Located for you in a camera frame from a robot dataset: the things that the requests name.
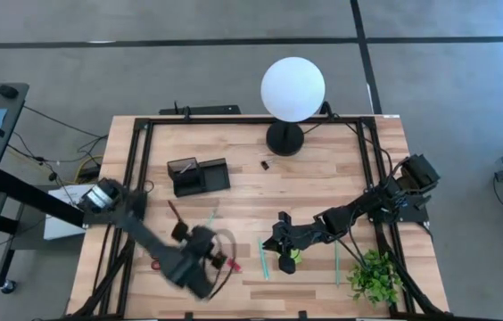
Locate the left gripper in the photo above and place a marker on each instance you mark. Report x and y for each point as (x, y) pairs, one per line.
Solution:
(200, 245)

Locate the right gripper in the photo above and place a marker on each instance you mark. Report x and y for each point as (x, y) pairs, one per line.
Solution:
(302, 234)

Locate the green sticky note pad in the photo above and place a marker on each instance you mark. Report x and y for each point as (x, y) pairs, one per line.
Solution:
(296, 255)

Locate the brown pencil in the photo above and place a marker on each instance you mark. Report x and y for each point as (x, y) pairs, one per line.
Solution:
(175, 211)

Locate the black mesh desk organizer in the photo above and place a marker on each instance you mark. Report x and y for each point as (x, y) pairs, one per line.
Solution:
(213, 178)

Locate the black binder clip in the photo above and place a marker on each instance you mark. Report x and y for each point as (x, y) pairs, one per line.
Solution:
(265, 165)

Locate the purple pen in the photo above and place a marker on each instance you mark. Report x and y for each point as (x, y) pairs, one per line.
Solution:
(185, 168)

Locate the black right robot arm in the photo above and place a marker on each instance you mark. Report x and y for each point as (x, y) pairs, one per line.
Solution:
(367, 205)

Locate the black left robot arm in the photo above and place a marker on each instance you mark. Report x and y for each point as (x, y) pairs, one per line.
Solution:
(153, 243)

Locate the red eraser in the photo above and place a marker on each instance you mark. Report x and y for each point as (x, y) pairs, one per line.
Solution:
(234, 265)

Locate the green artificial plant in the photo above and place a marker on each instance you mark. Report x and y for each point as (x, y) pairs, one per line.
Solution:
(374, 278)

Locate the black power strip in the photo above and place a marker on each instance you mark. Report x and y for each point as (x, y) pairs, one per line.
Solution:
(207, 109)

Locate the white cardboard box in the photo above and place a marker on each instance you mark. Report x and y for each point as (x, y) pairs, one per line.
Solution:
(62, 229)

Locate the white globe table lamp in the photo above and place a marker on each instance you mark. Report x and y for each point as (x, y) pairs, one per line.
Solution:
(293, 89)

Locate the black caster wheel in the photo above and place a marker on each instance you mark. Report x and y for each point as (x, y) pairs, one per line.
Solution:
(8, 286)

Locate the dark grey side desk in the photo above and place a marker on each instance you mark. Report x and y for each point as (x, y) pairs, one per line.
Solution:
(10, 116)

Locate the black computer mouse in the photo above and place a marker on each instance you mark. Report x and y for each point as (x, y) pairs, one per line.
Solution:
(7, 91)

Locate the black aluminium table frame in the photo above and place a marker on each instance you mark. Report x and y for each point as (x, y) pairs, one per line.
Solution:
(251, 120)

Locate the black frame clamp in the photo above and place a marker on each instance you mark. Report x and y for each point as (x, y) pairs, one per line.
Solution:
(326, 110)
(186, 114)

